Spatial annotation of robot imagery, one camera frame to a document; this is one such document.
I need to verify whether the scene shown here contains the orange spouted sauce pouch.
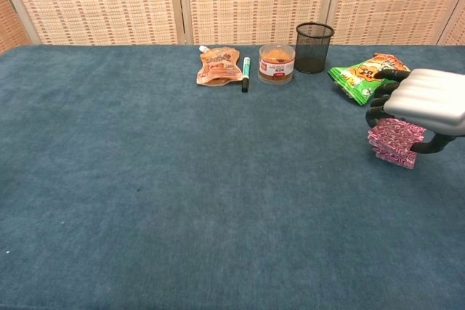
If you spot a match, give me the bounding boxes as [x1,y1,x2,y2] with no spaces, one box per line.
[196,45,243,87]

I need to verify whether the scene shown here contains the black mesh pen cup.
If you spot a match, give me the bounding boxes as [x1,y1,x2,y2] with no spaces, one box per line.
[294,22,335,75]

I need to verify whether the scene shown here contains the green and black marker pen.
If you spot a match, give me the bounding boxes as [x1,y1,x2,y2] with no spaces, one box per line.
[240,57,252,94]

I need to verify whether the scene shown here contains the green and orange snack bag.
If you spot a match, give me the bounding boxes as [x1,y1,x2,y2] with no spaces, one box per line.
[327,52,411,107]

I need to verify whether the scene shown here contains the right robot hand, black fingers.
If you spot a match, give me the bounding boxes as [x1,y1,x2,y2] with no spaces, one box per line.
[365,68,465,155]

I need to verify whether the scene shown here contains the woven bamboo screen panel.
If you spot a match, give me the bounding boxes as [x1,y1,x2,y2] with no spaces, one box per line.
[437,8,465,46]
[0,0,182,46]
[326,0,465,46]
[0,0,30,55]
[177,0,337,46]

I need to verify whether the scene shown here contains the clear round plastic jar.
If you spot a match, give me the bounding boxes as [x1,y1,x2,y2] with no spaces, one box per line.
[257,44,296,85]

